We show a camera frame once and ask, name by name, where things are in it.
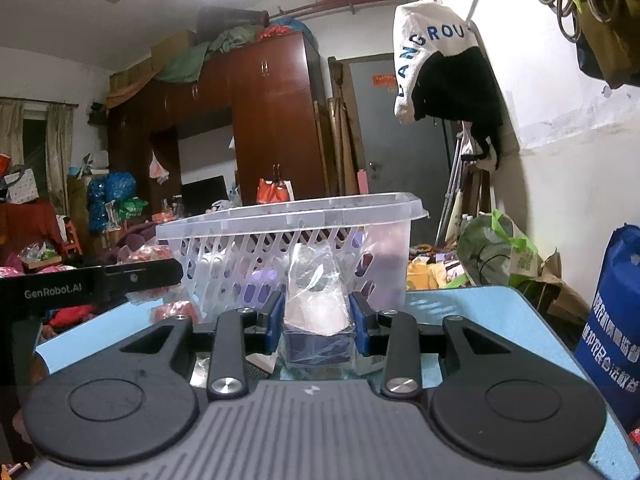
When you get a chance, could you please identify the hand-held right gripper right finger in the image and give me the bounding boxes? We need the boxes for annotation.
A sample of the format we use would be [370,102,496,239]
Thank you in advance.
[347,291,507,401]

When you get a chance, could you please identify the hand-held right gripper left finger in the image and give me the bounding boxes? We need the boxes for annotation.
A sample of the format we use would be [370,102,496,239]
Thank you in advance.
[119,290,287,401]

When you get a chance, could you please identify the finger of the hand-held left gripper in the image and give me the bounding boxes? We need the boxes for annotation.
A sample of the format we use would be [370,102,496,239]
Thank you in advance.
[102,258,184,296]

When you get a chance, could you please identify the dark box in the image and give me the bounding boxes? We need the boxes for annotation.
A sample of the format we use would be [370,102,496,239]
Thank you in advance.
[282,245,358,376]

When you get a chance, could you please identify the white plastic basket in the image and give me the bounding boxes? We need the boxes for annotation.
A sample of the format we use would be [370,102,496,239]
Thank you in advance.
[156,191,431,323]

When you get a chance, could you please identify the small red packet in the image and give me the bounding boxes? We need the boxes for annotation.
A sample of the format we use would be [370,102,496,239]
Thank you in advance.
[119,245,173,264]

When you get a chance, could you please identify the pink floral quilt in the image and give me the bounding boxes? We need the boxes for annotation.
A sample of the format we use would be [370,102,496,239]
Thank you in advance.
[0,265,76,281]

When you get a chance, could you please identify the maroon blanket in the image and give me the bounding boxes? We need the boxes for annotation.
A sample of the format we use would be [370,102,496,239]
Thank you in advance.
[115,220,166,251]

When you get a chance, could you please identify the red snack bag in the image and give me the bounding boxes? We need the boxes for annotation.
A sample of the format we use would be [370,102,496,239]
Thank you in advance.
[149,300,202,324]

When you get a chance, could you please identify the lilac box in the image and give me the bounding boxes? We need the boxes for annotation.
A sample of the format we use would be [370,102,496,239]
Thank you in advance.
[240,269,287,311]

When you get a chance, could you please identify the green plastic basket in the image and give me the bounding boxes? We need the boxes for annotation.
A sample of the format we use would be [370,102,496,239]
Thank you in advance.
[117,199,150,221]

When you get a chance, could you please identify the red cloth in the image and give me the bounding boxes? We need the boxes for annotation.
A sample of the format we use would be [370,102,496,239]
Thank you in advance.
[0,202,63,261]

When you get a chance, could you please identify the blue plastic bags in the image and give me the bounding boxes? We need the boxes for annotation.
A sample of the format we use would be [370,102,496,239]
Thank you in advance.
[87,172,138,233]

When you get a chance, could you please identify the yellow packets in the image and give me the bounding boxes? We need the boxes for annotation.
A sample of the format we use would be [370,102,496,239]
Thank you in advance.
[407,255,467,291]

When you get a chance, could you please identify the black monitor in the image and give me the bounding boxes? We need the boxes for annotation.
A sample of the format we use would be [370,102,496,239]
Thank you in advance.
[181,176,228,216]

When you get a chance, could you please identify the hanging white plastic bag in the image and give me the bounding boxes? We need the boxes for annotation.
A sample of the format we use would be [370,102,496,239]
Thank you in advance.
[149,152,170,183]

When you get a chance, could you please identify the white spotted gift bag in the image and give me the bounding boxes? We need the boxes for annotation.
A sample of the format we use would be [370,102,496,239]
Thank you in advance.
[6,167,40,205]

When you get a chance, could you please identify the orange bag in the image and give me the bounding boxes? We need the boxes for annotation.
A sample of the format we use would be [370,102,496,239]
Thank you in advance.
[257,178,293,206]

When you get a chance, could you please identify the green and white plastic bag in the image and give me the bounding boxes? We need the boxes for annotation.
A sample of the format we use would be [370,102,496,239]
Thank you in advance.
[457,210,543,288]

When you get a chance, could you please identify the beige curtain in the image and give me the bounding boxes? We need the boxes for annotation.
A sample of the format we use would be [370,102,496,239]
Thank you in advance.
[45,105,73,183]
[0,99,26,171]

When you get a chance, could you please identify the metal crutches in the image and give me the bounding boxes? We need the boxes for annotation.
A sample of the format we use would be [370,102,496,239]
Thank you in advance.
[435,130,476,247]

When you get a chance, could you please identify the grey door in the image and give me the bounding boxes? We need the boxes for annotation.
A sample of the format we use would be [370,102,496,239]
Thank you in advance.
[347,55,451,243]

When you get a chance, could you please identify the brown wooden wardrobe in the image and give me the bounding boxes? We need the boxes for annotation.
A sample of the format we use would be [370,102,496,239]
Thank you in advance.
[105,30,333,211]

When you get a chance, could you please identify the green cloth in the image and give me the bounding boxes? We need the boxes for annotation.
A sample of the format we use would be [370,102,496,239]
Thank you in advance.
[155,27,261,83]

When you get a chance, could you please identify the cardboard box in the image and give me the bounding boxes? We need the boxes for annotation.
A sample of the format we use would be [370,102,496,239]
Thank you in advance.
[150,29,198,68]

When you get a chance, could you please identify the white and black hanging jacket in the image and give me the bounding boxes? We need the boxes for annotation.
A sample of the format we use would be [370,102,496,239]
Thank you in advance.
[392,0,506,171]

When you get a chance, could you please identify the blue tote bag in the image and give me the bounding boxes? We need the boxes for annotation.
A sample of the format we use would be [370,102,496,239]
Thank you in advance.
[574,225,640,423]

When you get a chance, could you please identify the red ceiling pipe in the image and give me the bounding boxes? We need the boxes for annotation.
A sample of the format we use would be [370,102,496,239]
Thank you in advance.
[270,0,407,20]

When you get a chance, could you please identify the olive hanging bag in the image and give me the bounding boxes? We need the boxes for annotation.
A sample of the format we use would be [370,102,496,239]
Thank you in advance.
[575,0,640,88]

